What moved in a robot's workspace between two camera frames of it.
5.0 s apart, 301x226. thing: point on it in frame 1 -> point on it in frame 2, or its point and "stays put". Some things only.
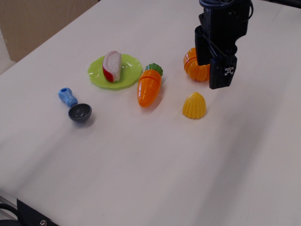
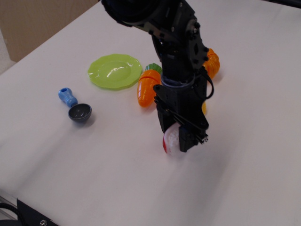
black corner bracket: [27, 216] stays put
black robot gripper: [223, 23] -> [182, 104]
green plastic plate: [114, 70] stays put
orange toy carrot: [149, 85] stays put
